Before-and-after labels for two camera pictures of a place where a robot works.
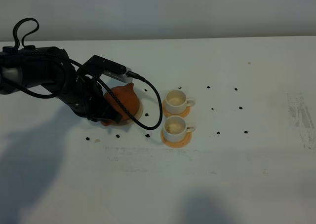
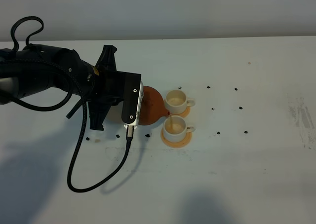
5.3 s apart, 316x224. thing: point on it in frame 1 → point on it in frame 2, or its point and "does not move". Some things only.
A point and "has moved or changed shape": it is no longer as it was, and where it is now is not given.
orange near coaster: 186,140 does not move
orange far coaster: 167,114 does not move
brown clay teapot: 127,94 has moved or changed shape
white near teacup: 175,128 does not move
